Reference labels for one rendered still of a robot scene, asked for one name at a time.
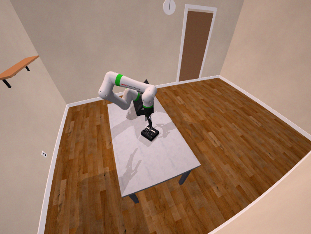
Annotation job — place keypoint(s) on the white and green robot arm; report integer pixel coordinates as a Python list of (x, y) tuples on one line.
[(112, 78)]

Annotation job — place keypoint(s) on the black lighting desk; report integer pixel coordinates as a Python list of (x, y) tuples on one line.
[(150, 135)]

